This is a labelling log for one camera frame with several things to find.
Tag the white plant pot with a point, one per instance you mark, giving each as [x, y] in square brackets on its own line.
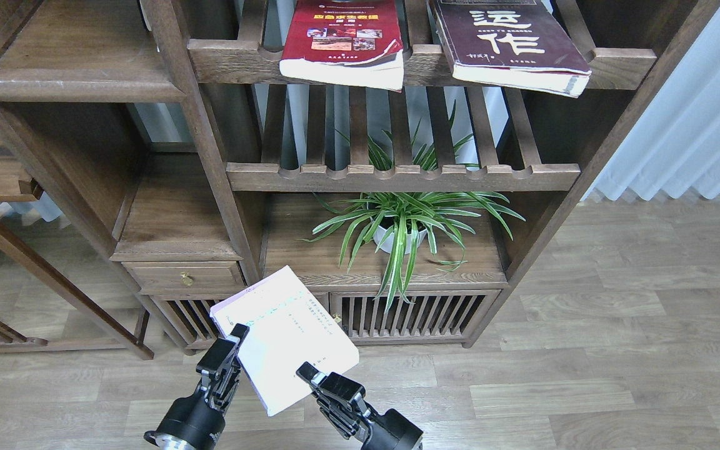
[387, 239]

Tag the small wooden drawer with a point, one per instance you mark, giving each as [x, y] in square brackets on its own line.
[186, 277]

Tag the white lavender book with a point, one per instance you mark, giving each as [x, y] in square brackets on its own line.
[287, 327]

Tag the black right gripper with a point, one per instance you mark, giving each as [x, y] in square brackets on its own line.
[342, 402]

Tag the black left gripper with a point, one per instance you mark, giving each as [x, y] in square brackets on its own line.
[197, 421]

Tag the dark wooden bookshelf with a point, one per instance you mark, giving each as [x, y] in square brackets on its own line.
[158, 129]

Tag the cabinet slatted door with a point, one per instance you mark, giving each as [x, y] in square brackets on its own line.
[431, 317]
[189, 314]

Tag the left cabinet slatted door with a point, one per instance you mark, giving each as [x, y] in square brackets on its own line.
[189, 314]

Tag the right cabinet slatted door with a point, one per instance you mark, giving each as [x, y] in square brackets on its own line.
[431, 317]

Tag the red cover book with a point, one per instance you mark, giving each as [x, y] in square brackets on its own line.
[351, 43]

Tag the white pleated curtain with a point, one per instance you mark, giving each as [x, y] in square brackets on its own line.
[674, 149]

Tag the maroon book with white characters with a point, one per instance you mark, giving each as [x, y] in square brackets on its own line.
[518, 44]

